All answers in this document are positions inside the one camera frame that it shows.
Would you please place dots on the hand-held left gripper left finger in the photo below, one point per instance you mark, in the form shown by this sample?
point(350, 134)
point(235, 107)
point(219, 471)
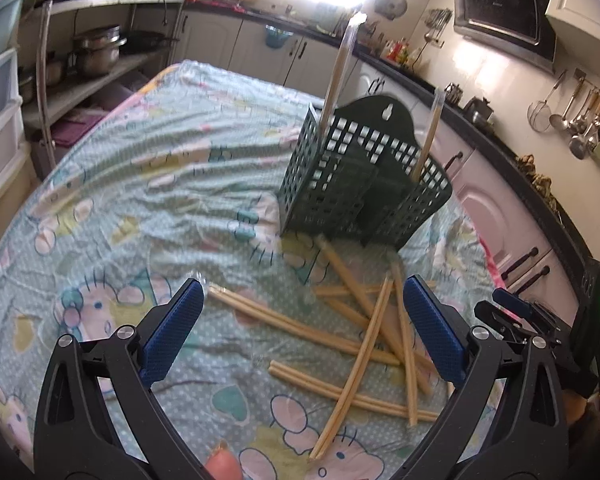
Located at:
point(175, 330)

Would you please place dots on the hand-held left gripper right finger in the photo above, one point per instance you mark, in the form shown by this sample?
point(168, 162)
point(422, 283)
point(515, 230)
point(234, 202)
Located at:
point(432, 330)

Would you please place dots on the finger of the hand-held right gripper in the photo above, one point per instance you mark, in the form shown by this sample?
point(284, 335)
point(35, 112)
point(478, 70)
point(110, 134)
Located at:
point(512, 302)
point(492, 316)

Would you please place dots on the green plastic cutlery basket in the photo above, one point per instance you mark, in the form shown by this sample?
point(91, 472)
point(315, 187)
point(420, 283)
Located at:
point(320, 180)

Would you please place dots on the row of hanging kitchen utensils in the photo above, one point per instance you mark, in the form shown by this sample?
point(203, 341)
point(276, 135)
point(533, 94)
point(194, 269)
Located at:
point(577, 140)

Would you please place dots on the person's right hand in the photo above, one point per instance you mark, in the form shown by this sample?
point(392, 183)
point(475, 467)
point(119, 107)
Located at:
point(576, 407)

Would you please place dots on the person's left hand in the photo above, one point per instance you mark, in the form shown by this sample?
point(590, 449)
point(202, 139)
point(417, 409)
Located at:
point(224, 466)

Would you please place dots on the pink fleece blanket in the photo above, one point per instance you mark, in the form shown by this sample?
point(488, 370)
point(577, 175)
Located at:
point(491, 265)

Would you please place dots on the pile of ginger roots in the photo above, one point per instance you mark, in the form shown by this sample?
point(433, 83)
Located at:
point(537, 180)

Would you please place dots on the cartoon printed blanket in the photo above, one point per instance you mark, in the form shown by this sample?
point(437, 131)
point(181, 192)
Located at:
point(130, 185)

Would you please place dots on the stacked steel pot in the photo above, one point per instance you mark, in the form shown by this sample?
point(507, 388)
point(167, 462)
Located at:
point(480, 110)

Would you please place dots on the steel teapot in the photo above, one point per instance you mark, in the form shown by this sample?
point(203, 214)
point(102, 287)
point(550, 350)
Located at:
point(453, 94)

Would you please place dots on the group of condiment bottles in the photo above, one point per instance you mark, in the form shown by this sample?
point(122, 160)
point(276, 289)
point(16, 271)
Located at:
point(400, 52)

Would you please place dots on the hanging small utensil rack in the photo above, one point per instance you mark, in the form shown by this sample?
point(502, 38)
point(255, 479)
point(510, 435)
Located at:
point(437, 25)

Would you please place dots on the black wok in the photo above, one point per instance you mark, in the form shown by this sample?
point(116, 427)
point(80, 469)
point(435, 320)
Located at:
point(147, 41)

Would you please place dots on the steel cooking pot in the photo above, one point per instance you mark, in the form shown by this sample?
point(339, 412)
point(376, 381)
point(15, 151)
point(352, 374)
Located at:
point(97, 50)

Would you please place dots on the steel range hood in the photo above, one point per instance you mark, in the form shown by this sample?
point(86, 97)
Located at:
point(500, 5)

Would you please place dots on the blue hanging bin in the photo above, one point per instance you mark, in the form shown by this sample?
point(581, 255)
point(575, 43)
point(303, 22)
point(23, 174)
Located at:
point(278, 37)

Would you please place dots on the small round wall fan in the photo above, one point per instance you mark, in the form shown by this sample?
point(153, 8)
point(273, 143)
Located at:
point(391, 4)

